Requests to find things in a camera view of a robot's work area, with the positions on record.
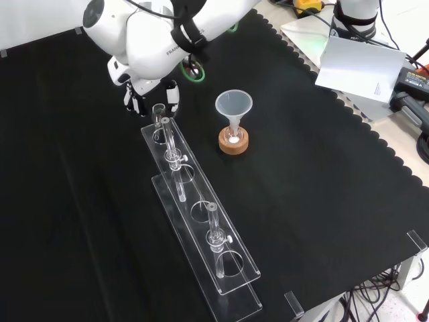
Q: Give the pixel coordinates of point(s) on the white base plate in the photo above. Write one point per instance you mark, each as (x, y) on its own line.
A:
(306, 40)

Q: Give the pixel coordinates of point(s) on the black clamp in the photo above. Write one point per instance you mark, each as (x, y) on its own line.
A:
(410, 109)

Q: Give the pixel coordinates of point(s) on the black power adapter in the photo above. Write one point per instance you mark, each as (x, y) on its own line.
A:
(414, 82)

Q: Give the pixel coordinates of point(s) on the translucent plastic funnel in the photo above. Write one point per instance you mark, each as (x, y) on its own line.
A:
(233, 104)

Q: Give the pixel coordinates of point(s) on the clear corner bracket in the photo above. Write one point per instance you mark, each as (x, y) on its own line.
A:
(294, 303)
(417, 241)

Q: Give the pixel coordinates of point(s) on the yellow stop button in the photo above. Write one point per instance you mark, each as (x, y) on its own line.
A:
(306, 6)

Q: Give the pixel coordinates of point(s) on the clear round-bottom flask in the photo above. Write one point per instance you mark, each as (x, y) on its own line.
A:
(233, 137)

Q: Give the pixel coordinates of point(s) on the clear funnel stand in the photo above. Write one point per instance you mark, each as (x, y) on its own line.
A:
(201, 214)

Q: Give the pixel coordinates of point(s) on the black bench cloth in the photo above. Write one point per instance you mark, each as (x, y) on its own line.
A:
(301, 184)

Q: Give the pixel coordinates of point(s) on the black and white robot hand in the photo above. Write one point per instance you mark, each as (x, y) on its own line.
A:
(142, 88)

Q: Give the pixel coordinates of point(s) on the clear glass weighing funnel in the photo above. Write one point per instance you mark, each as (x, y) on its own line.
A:
(158, 112)

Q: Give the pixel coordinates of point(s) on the pale board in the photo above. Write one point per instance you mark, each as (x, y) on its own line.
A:
(362, 68)

